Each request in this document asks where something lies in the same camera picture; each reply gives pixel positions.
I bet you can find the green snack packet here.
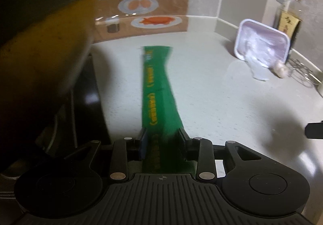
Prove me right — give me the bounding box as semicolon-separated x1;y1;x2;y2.
140;45;197;173

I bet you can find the large yellow-green pot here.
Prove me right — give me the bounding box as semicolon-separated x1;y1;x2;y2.
0;0;104;172

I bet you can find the crumpled clear plastic wrap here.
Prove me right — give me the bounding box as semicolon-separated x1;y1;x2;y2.
246;53;272;81

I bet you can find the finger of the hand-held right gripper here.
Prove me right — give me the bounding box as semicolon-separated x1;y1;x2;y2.
304;121;323;139

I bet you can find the dark soy sauce bottle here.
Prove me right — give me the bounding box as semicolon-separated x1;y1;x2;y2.
278;0;303;50

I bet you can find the metal wire trivet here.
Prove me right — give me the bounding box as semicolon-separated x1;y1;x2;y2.
286;58;320;88

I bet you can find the black gas stove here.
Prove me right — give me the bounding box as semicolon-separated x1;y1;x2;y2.
0;54;111;200

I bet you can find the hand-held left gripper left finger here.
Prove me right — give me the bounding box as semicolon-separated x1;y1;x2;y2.
64;128;149;181

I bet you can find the lavender plastic tray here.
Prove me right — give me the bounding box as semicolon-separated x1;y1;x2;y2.
234;19;290;65

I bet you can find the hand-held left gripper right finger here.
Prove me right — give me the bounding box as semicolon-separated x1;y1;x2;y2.
177;128;261;181

